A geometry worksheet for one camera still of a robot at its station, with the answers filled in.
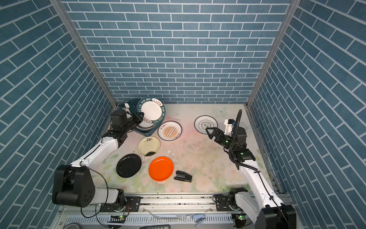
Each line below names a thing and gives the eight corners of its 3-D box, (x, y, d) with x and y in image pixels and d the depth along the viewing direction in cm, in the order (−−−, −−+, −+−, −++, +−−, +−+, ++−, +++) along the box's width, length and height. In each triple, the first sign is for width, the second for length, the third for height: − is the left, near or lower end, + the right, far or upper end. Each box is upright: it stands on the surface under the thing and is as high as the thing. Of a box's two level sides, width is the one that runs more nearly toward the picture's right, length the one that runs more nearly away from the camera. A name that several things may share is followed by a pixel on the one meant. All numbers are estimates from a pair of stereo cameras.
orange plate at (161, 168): (147, 181, 83) (146, 180, 81) (151, 157, 93) (150, 156, 91) (172, 181, 83) (172, 180, 82) (174, 157, 93) (174, 156, 91)
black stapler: (174, 179, 84) (174, 177, 82) (176, 171, 87) (176, 169, 85) (191, 182, 83) (191, 181, 81) (192, 174, 86) (192, 173, 84)
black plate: (115, 177, 84) (113, 175, 82) (122, 156, 93) (120, 153, 90) (138, 177, 84) (136, 175, 82) (143, 156, 93) (141, 153, 90)
